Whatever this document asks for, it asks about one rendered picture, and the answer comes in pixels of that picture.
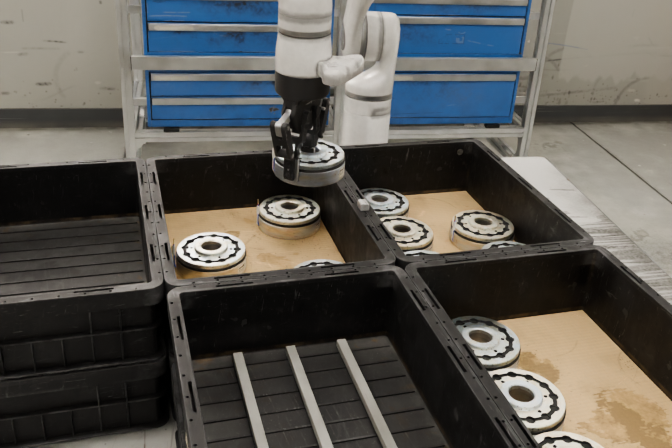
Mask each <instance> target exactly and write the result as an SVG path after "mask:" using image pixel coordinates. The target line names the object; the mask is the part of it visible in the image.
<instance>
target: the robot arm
mask: <svg viewBox="0 0 672 448"><path fill-rule="evenodd" d="M373 1H374V0H348V2H347V7H346V11H345V15H344V19H343V23H342V27H341V38H340V45H341V51H342V54H343V55H344V56H333V55H332V45H331V24H332V0H278V3H279V6H278V36H277V42H276V51H275V91H276V93H277V94H278V95H279V96H281V97H282V99H283V101H284V102H283V107H282V111H281V116H282V117H281V118H280V119H279V121H274V120H272V121H271V122H270V131H271V137H272V142H273V148H274V153H275V156H276V157H281V158H284V170H283V180H284V181H285V182H288V183H292V184H296V183H297V182H299V169H300V159H299V157H300V153H301V151H302V152H306V153H315V147H316V146H317V145H318V139H319V138H321V139H322V138H323V136H324V132H325V127H326V121H327V116H328V111H329V106H330V98H327V97H326V96H327V95H328V94H329V92H330V86H340V85H343V84H345V83H346V84H345V98H344V114H343V128H342V142H341V146H346V145H363V144H381V143H388V133H389V122H390V111H391V100H392V90H393V84H394V75H395V67H396V60H397V54H398V48H399V41H400V29H401V28H400V22H399V19H398V17H397V15H396V14H395V13H392V12H377V11H368V9H369V7H370V6H371V4H372V2H373ZM364 61H377V62H376V64H375V65H374V66H372V67H371V68H370V69H368V70H366V71H364ZM363 71H364V72H363ZM291 132H292V133H296V134H299V137H298V136H294V135H291ZM292 142H294V143H295V149H293V143H292ZM281 146H282V149H281Z"/></svg>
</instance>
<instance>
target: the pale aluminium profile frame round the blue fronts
mask: <svg viewBox="0 0 672 448"><path fill-rule="evenodd" d="M555 1H556V0H542V4H541V10H540V12H530V15H529V19H533V20H539V21H538V27H537V33H536V39H535V45H534V51H533V56H532V58H523V57H397V60H396V67H395V71H530V74H529V80H528V86H527V91H526V96H516V100H515V103H524V109H523V115H522V118H521V117H520V116H518V115H517V114H516V113H515V112H513V118H512V123H509V124H510V125H499V124H498V123H472V124H464V126H407V127H389V133H388V139H408V138H468V139H469V138H470V139H472V138H479V137H485V138H486V139H487V140H488V141H489V142H490V143H491V145H492V146H493V147H494V148H495V149H496V150H497V151H498V152H499V153H500V154H501V155H502V156H503V157H528V152H529V146H530V140H531V135H532V129H533V124H534V118H535V112H536V107H537V101H538V96H539V90H540V84H541V79H542V73H543V68H544V62H545V56H546V51H547V45H548V40H549V34H550V29H551V23H552V17H553V12H554V6H555ZM347 2H348V0H339V8H334V16H336V17H338V34H337V51H336V56H344V55H343V54H342V51H341V45H340V38H341V27H342V23H343V19H344V15H345V11H346V7H347ZM115 6H116V20H117V34H118V49H119V63H120V77H121V92H122V106H123V120H124V135H125V149H126V158H140V159H141V151H142V145H143V144H146V143H148V142H195V141H266V140H272V137H271V131H270V128H228V129H179V127H164V129H146V122H148V116H147V106H146V105H147V98H146V97H145V96H146V80H145V79H143V70H275V56H180V55H142V46H141V28H140V14H142V7H141V5H139V0H129V5H128V3H127V0H115ZM128 13H130V22H131V38H132V55H131V51H130V35H129V19H128ZM132 70H133V71H134V85H133V83H132ZM345 84H346V83H345ZM345 84H343V85H340V86H330V89H334V97H330V104H333V109H332V107H331V105H330V106H329V119H328V125H327V127H325V132H324V136H323V138H322V139H321V138H319V139H318V140H323V141H327V142H330V143H333V144H335V145H337V146H341V142H342V128H343V114H344V98H345ZM501 137H517V138H518V144H517V150H516V152H515V151H514V150H513V149H512V148H511V147H510V146H509V145H508V144H507V143H506V142H505V141H504V140H503V139H502V138H501Z"/></svg>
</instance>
